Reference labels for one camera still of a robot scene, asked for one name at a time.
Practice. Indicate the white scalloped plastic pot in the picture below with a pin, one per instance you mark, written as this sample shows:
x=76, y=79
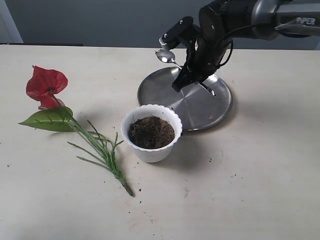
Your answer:
x=152, y=155

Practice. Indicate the long-handled steel spoon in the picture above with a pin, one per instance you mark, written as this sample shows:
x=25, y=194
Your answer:
x=169, y=57

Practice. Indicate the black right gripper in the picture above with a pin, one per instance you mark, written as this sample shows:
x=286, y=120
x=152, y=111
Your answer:
x=204, y=56

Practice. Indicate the red artificial anthurium flower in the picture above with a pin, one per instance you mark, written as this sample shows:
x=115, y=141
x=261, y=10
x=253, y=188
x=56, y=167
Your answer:
x=53, y=115

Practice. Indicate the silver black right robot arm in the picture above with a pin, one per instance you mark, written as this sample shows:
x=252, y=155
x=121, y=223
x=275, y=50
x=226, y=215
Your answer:
x=223, y=20

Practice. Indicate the round stainless steel plate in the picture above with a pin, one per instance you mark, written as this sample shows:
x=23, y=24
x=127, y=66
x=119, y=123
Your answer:
x=200, y=106

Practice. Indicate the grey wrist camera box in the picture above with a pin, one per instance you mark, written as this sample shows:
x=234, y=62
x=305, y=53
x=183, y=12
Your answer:
x=180, y=33

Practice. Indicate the dark soil in pot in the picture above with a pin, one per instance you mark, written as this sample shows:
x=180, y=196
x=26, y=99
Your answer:
x=151, y=132

